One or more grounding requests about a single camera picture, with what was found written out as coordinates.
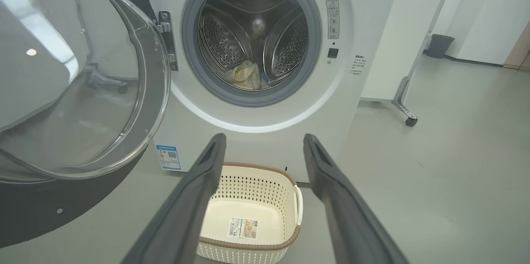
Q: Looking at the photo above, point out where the blue energy label sticker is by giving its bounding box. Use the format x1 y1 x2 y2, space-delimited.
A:
156 145 182 171

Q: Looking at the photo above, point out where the white garment with blue patches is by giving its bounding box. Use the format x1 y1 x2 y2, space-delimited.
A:
224 65 270 91

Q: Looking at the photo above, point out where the cream perforated basket brown rim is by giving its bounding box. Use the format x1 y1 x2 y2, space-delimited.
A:
196 162 304 264

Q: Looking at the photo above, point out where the round white filter cover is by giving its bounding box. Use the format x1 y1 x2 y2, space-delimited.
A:
282 159 309 183

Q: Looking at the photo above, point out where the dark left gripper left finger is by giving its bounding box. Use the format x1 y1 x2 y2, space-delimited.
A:
122 133 227 264

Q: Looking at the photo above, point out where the dark grey trash bin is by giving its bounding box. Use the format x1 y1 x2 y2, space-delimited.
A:
426 34 455 59

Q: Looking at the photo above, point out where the white product label sticker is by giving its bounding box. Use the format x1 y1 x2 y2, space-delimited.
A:
227 217 259 240

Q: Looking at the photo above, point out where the grey warning label sticker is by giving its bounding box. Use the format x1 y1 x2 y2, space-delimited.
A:
326 0 340 39

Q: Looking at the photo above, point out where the metal washer door hinge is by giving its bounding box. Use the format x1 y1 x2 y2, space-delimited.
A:
157 11 178 71

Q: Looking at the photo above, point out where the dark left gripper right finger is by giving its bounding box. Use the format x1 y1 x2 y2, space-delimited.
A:
304 134 410 264

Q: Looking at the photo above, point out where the metal partition leg with caster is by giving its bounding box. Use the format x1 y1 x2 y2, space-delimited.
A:
392 76 419 127

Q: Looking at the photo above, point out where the round black glass washer door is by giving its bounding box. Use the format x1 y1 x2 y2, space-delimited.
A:
0 0 171 249

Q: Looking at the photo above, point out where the grey rubber door gasket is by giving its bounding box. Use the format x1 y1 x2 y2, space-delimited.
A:
181 0 323 108

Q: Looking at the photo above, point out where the white front-load washing machine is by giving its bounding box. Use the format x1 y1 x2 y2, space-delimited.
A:
130 0 404 184

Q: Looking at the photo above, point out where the steel washing machine drum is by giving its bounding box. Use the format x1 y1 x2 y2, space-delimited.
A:
198 0 309 91

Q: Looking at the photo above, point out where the small printed text label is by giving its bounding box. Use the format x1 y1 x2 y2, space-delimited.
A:
351 54 366 76

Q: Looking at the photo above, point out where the white rolling partition panel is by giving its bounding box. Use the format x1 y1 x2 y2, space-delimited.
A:
359 0 459 103

